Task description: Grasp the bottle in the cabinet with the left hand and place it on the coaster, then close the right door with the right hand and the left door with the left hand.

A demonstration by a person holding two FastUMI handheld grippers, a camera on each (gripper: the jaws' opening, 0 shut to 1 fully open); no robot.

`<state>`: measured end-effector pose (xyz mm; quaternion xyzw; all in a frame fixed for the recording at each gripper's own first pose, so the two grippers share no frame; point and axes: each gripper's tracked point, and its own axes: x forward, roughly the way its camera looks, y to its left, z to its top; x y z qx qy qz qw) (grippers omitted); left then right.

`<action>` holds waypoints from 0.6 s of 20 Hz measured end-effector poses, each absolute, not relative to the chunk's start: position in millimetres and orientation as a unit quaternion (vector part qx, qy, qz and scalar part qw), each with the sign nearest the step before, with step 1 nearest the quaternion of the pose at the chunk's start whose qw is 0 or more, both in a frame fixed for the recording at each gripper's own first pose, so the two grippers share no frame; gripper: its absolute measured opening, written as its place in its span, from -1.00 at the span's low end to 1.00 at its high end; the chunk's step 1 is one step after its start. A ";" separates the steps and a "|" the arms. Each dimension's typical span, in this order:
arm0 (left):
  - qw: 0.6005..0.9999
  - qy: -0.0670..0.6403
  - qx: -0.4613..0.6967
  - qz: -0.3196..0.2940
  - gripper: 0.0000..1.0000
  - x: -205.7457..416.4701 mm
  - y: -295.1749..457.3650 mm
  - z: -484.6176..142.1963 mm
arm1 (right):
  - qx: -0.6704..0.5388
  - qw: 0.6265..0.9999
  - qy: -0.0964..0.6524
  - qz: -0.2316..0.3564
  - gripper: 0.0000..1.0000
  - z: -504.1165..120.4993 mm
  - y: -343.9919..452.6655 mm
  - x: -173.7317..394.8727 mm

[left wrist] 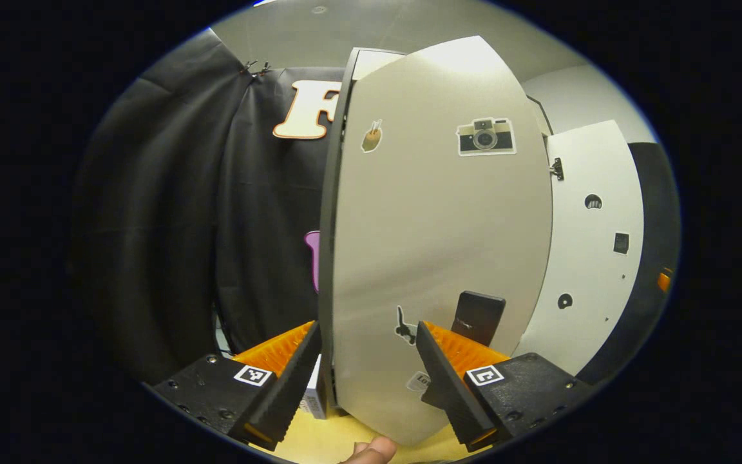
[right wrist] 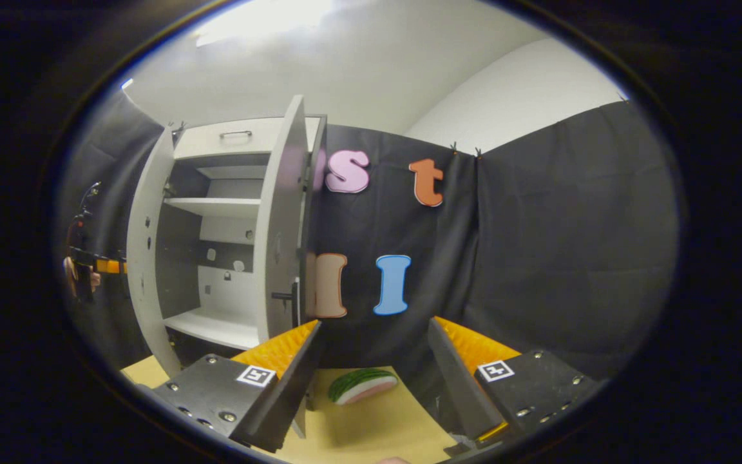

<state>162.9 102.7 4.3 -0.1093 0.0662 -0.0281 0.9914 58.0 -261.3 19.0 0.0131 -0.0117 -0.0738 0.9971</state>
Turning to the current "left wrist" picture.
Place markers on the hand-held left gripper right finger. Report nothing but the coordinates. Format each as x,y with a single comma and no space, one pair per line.
448,386

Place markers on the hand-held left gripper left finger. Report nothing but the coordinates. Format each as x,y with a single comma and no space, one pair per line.
290,386

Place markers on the grey and white cabinet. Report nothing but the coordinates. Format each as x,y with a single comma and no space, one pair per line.
329,258

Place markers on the white cabinet door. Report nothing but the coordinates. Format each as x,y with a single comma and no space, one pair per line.
593,258

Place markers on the metal door hinge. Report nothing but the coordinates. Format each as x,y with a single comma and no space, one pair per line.
558,169

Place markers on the small white box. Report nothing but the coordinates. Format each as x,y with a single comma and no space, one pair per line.
313,396

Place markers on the black backdrop cloth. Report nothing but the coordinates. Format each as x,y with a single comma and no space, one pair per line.
171,212
657,212

